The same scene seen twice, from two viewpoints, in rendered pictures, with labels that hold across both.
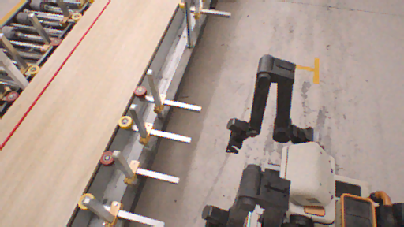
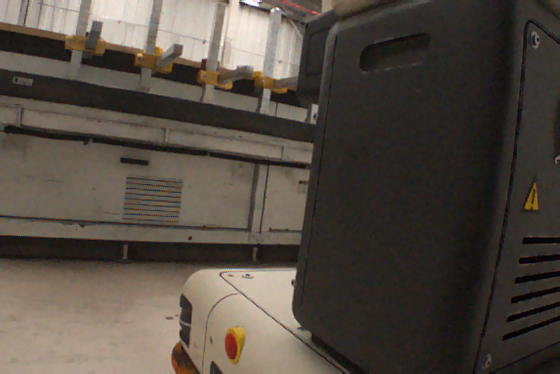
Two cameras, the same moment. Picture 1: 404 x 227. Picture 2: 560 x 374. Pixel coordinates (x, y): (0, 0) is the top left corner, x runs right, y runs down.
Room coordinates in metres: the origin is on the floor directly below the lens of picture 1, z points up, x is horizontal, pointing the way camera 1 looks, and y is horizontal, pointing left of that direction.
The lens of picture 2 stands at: (-0.34, -0.86, 0.50)
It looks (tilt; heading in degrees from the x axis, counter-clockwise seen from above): 3 degrees down; 42
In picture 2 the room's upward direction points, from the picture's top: 7 degrees clockwise
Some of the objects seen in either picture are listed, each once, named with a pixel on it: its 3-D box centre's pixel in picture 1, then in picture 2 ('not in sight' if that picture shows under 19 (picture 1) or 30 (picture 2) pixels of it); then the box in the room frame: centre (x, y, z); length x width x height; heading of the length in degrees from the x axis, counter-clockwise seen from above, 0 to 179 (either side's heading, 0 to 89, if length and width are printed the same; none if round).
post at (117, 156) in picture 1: (127, 172); (212, 61); (0.59, 0.41, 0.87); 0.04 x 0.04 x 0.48; 72
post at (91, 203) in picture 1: (105, 214); (152, 33); (0.35, 0.49, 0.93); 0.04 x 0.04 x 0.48; 72
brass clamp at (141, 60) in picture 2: (113, 215); (153, 63); (0.38, 0.48, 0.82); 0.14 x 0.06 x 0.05; 162
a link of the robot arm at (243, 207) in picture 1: (241, 205); not in sight; (0.24, -0.12, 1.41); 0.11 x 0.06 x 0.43; 162
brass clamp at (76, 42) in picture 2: not in sight; (85, 45); (0.14, 0.56, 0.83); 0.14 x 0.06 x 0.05; 162
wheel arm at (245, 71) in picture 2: (143, 173); (224, 79); (0.61, 0.34, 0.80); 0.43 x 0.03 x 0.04; 72
